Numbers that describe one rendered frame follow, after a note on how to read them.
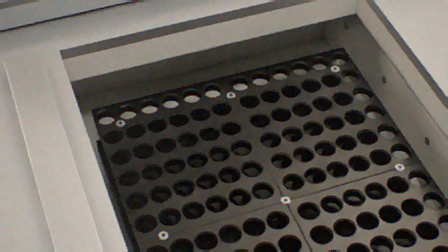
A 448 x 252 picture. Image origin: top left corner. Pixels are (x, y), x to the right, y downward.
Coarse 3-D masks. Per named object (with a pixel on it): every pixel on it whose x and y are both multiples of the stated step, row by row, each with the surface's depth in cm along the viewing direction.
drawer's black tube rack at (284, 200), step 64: (128, 128) 55; (192, 128) 55; (256, 128) 55; (320, 128) 55; (384, 128) 55; (128, 192) 51; (192, 192) 52; (256, 192) 55; (320, 192) 51; (384, 192) 52
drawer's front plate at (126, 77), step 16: (288, 32) 69; (304, 32) 70; (320, 32) 70; (224, 48) 68; (240, 48) 68; (256, 48) 69; (272, 48) 70; (144, 64) 66; (160, 64) 67; (176, 64) 67; (192, 64) 68; (208, 64) 68; (80, 80) 65; (96, 80) 66; (112, 80) 66; (128, 80) 67; (144, 80) 67; (80, 96) 66
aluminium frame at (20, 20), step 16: (0, 0) 54; (16, 0) 54; (32, 0) 54; (48, 0) 54; (64, 0) 54; (80, 0) 55; (96, 0) 55; (112, 0) 56; (128, 0) 56; (0, 16) 54; (16, 16) 54; (32, 16) 54; (48, 16) 55; (64, 16) 55
